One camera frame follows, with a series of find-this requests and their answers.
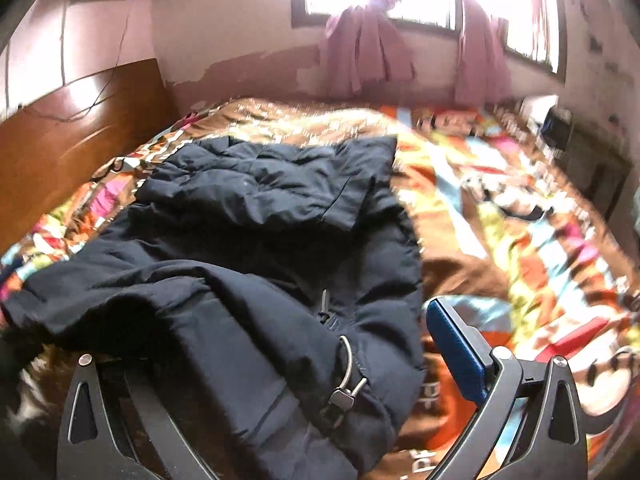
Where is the white paper on cabinet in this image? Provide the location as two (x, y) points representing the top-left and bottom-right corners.
(518, 94), (559, 125)

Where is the pink curtain right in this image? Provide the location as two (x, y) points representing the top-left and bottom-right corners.
(454, 0), (511, 107)

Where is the dark bedside cabinet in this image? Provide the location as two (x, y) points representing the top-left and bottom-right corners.
(540, 106), (631, 220)

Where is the dark navy padded jacket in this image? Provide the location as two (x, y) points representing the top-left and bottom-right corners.
(1, 136), (424, 479)

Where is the brown wooden headboard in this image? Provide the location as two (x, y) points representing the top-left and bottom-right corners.
(1, 58), (178, 250)

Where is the pink curtain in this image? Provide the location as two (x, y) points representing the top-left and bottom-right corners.
(321, 6), (416, 99)
(454, 0), (511, 107)

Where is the pink curtain left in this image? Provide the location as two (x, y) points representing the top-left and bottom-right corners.
(321, 6), (416, 99)

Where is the brown colourful cartoon bedspread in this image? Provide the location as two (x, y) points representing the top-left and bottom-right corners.
(1, 99), (639, 479)

